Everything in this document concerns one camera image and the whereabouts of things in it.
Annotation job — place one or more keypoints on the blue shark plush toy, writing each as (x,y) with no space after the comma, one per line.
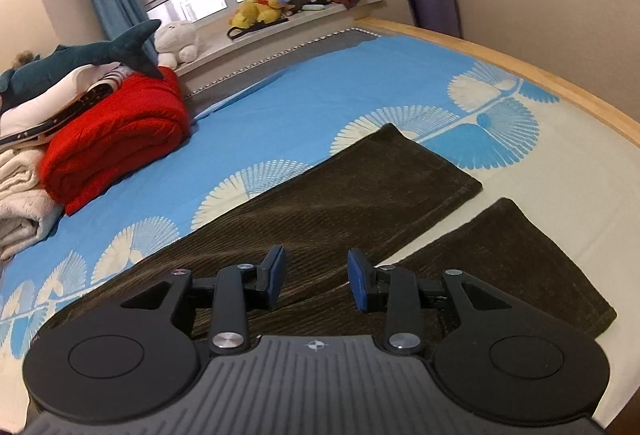
(19,85)

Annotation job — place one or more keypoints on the cream folded clothing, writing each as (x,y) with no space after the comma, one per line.
(35,122)

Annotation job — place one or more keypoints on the dark brown corduroy pants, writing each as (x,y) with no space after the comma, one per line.
(377,195)

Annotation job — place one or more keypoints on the purple rolled yoga mat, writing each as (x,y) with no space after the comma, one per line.
(441,16)

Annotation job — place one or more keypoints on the red folded knit blanket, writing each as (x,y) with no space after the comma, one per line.
(141,122)

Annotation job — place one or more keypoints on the yellow bear plush toy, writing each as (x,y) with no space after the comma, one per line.
(253,13)

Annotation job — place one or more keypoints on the wooden bed frame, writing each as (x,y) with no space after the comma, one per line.
(572,93)

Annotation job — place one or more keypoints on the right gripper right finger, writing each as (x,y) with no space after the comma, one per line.
(393,291)

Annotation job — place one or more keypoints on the white plush toy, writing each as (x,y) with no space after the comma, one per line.
(176,44)

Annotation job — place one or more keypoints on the blue white patterned bedsheet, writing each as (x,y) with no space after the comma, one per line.
(575,178)

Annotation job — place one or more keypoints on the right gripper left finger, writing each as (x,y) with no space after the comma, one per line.
(239,289)

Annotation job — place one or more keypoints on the grey mattress edge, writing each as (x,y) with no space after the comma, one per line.
(217,90)

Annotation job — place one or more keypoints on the white folded blanket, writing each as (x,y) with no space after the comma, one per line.
(28,213)

